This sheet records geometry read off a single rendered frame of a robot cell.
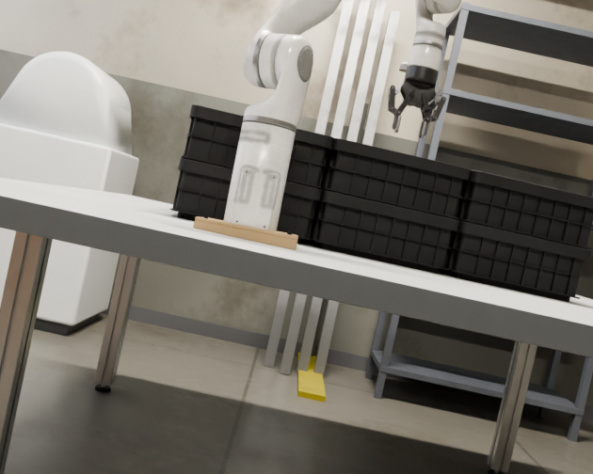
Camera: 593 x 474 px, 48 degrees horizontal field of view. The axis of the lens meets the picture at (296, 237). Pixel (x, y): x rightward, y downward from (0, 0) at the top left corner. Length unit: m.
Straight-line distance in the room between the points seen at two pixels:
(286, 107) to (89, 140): 2.13
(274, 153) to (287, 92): 0.10
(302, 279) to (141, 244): 0.21
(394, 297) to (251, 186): 0.36
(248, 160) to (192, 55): 2.74
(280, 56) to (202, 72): 2.68
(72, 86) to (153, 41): 0.79
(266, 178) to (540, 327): 0.48
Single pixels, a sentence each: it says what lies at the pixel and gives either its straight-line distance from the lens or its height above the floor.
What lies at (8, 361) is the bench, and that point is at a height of 0.32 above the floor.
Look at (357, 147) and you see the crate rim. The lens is 1.38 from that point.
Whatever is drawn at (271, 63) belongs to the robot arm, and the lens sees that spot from 1.12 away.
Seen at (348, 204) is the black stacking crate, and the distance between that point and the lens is 1.37.
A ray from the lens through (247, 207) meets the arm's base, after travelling 1.09.
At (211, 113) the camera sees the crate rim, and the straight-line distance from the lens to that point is 1.37.
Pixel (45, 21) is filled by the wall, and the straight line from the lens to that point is 4.06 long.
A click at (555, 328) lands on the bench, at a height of 0.69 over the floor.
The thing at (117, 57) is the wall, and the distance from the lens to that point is 3.90.
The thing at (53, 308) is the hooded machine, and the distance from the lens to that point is 3.19.
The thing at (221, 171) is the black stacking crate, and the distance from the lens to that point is 1.36.
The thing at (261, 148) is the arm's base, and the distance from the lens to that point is 1.09.
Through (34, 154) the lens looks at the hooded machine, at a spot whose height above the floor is 0.77.
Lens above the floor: 0.75
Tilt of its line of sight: 2 degrees down
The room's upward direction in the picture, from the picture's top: 12 degrees clockwise
